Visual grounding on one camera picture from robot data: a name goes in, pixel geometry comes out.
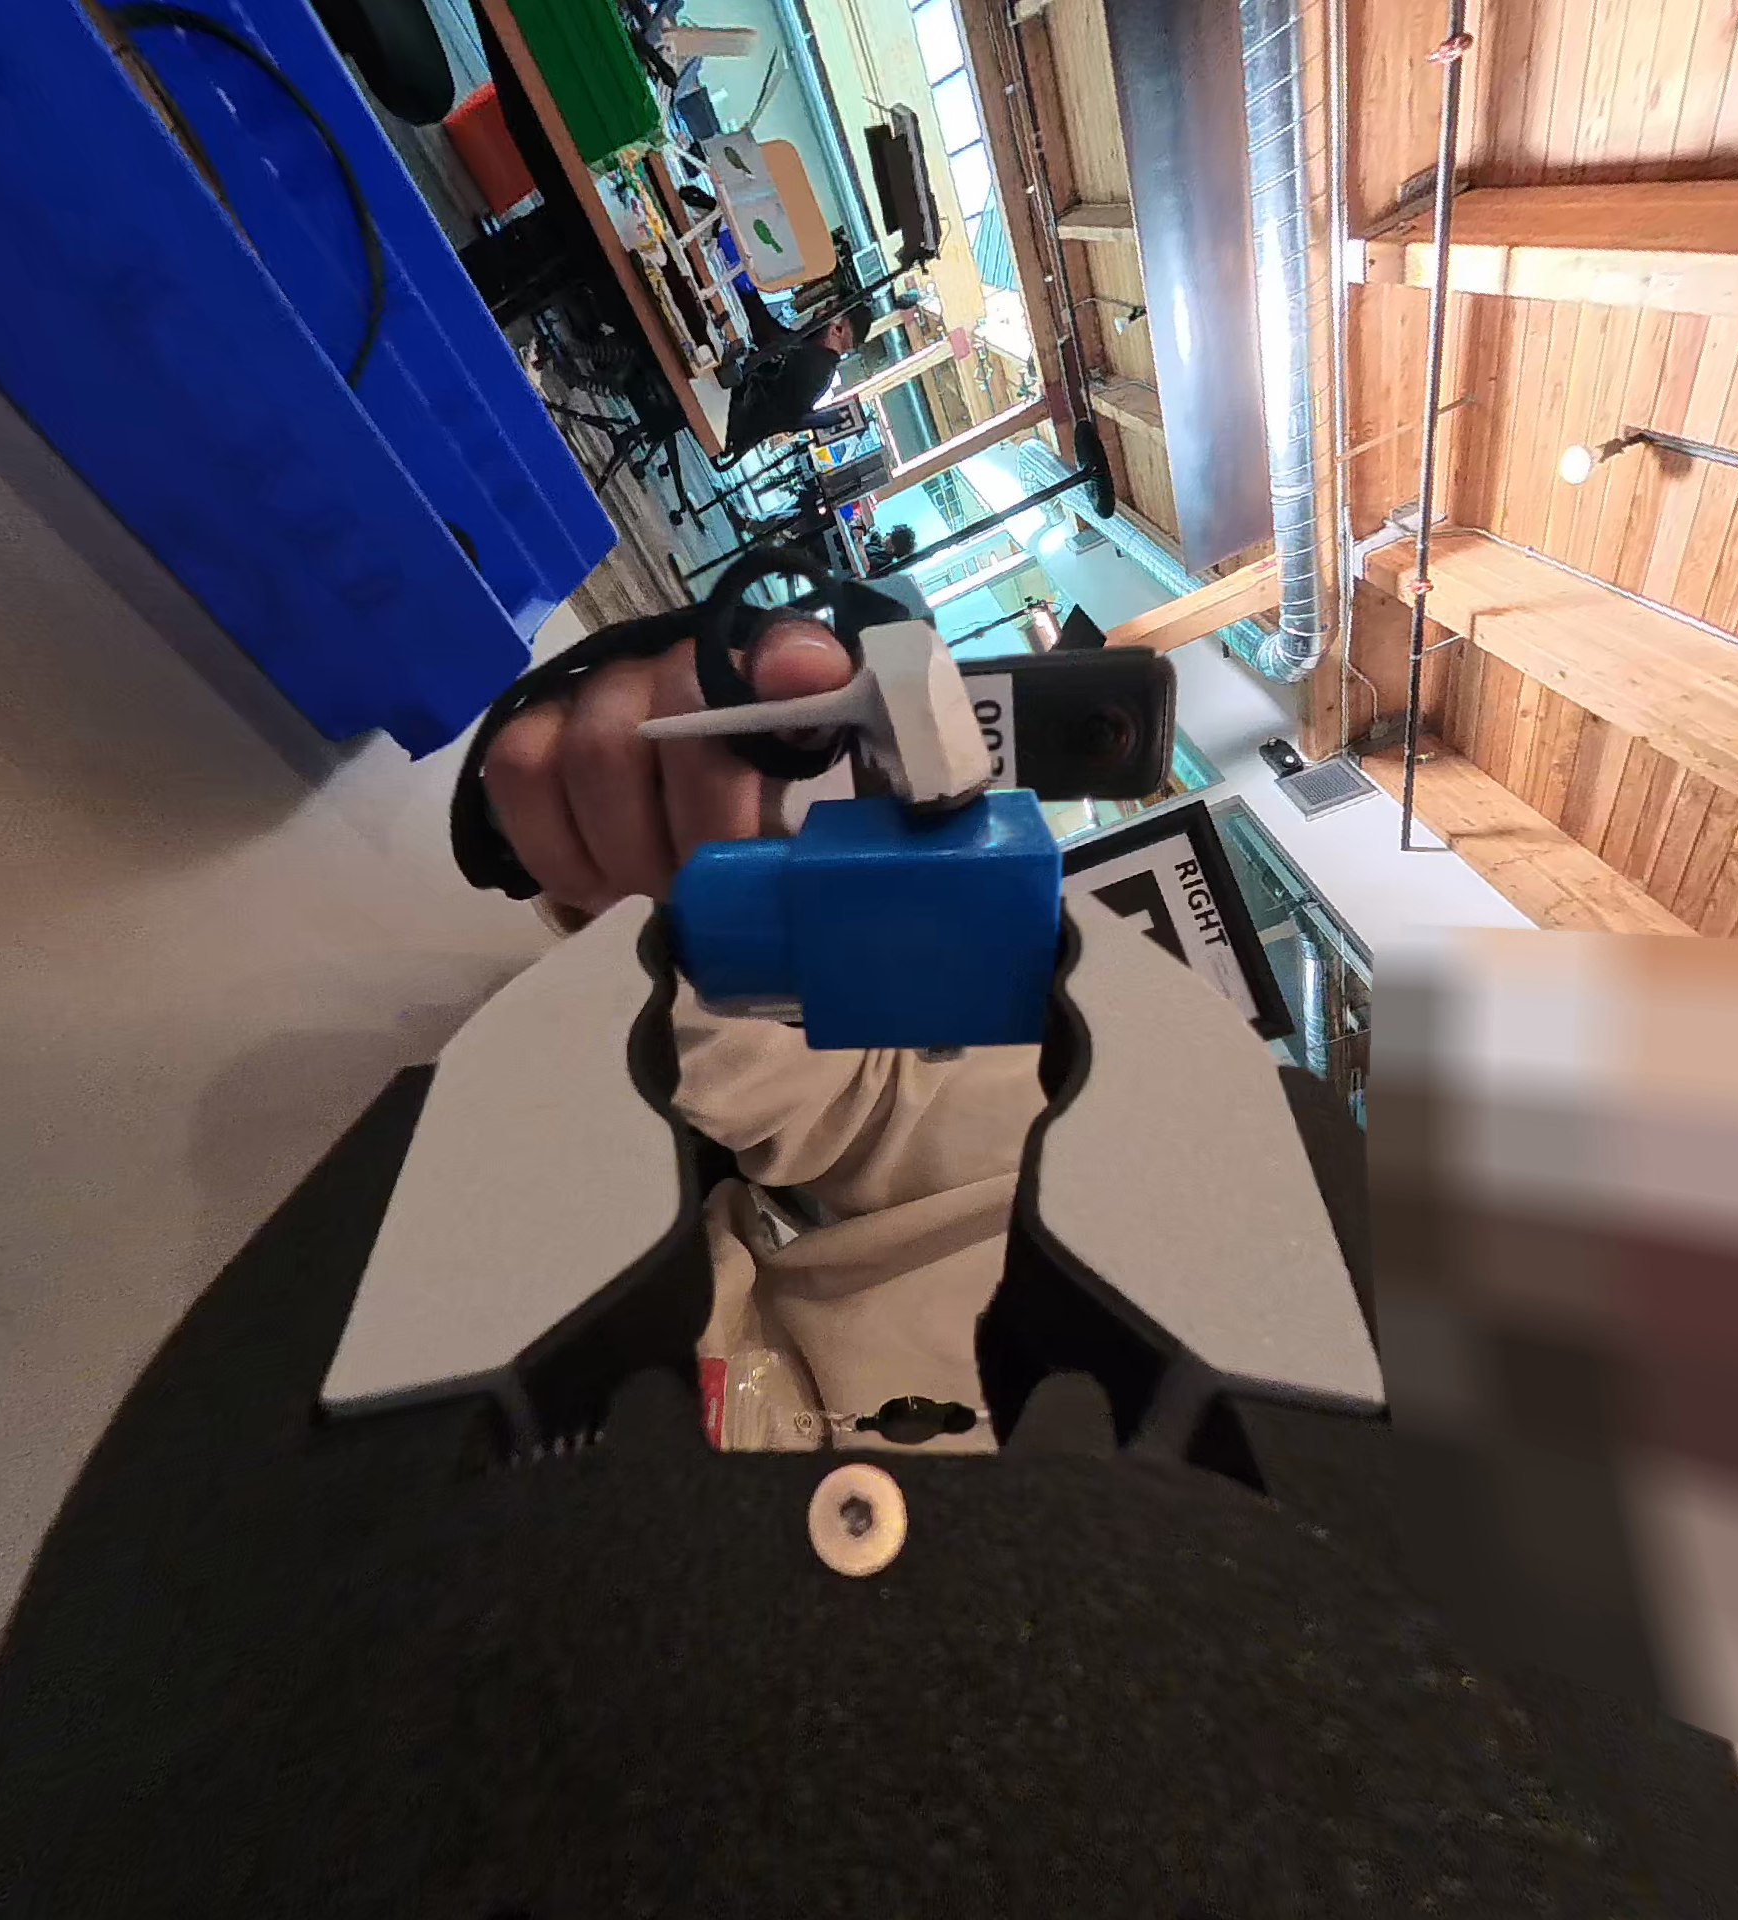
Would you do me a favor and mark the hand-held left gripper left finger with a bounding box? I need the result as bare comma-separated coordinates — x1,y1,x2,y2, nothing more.
321,916,709,1445

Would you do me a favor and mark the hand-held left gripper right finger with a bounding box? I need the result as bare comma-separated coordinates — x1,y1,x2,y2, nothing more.
977,914,1373,1452

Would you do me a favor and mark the blue rectangular block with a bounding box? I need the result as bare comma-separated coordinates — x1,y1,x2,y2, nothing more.
662,791,1065,1052

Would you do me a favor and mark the blue plastic bin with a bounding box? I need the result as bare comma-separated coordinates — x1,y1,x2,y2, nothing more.
0,0,618,758

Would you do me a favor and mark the person's right forearm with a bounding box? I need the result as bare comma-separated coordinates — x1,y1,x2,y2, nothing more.
667,1007,1053,1224

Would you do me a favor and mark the grey desk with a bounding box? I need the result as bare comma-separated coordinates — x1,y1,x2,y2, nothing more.
0,301,690,1871

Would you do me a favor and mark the person's right hand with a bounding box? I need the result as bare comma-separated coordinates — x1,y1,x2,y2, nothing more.
483,618,859,921

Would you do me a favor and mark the framed marker board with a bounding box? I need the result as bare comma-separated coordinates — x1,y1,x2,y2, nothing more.
1061,798,1298,1044

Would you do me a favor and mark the black floor lamp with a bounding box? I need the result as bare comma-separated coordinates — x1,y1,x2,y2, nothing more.
869,416,1120,602

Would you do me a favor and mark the clear plastic badge holder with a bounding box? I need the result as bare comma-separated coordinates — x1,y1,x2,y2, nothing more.
698,1347,829,1454

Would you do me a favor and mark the black vertical pipe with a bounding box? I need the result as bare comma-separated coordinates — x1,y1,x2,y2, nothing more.
1401,0,1473,855

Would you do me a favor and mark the black ceiling panel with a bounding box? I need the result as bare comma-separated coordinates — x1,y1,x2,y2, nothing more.
1102,0,1276,572

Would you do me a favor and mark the black hanging monitor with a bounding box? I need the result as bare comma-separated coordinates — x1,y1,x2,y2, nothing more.
863,102,945,260

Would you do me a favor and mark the wooden board with green leaf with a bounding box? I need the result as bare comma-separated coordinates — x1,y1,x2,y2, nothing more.
701,133,844,296

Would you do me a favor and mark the wooden table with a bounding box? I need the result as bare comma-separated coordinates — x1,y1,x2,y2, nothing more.
478,0,729,458

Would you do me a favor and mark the green plastic bin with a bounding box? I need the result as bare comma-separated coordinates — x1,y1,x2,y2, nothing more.
506,0,661,166

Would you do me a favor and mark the red box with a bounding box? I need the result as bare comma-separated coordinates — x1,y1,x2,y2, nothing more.
444,83,539,218

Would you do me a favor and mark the black office chair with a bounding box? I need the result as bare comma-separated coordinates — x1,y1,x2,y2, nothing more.
315,0,454,129

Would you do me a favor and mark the silver air duct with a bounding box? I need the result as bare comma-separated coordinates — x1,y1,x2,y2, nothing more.
1235,0,1353,684

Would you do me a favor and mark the wall lamp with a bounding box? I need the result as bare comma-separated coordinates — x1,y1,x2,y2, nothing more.
1556,424,1738,492

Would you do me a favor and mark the thin black cable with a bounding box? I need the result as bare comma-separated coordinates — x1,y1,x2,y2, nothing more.
104,0,391,393

